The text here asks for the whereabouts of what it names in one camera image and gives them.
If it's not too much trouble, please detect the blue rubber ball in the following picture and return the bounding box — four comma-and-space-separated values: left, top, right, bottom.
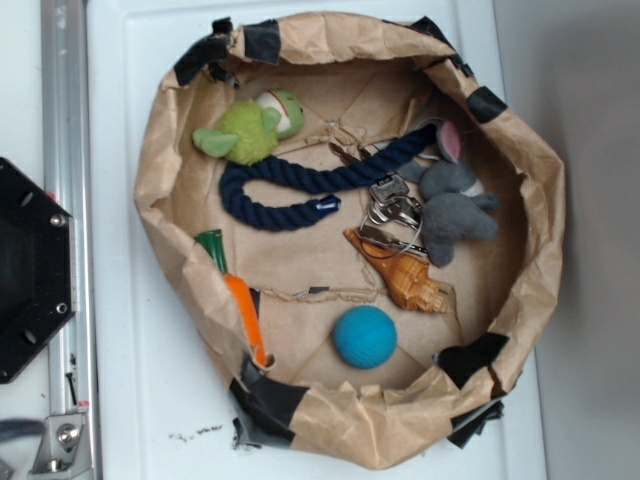
332, 305, 397, 369

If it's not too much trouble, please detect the brown paper bag bin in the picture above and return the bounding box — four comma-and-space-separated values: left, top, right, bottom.
134, 12, 566, 470

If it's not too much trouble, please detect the silver key bunch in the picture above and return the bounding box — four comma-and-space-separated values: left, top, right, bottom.
356, 172, 428, 258

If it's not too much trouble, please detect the brown conch seashell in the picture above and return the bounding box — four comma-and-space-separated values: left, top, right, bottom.
343, 228, 448, 313

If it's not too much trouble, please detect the orange toy carrot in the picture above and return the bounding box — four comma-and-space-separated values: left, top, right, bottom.
195, 229, 270, 368

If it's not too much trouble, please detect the green plush alien toy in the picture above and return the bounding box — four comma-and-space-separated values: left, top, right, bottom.
192, 89, 305, 166

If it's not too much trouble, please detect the grey plush bunny toy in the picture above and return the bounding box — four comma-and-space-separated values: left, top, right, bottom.
398, 120, 500, 267

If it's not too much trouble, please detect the navy blue rope toy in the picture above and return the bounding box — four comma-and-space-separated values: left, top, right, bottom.
219, 124, 437, 232

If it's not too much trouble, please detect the aluminium extrusion rail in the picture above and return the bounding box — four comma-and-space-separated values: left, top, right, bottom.
40, 1, 102, 479

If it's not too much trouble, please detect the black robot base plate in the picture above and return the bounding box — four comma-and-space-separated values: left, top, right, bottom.
1, 158, 74, 385

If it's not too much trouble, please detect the metal corner bracket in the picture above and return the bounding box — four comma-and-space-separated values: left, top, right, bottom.
28, 413, 89, 479

